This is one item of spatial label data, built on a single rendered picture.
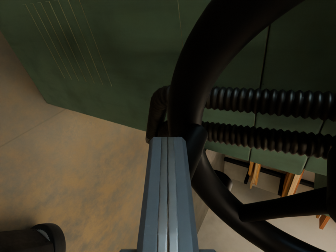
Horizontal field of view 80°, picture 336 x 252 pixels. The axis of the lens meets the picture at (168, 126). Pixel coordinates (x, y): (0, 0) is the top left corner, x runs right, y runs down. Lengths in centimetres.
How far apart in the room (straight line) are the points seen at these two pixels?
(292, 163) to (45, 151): 81
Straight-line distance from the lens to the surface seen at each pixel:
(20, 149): 87
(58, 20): 53
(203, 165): 19
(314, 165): 42
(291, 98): 20
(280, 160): 42
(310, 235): 406
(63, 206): 108
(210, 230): 374
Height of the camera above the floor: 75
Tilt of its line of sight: 28 degrees down
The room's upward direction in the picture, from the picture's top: 104 degrees clockwise
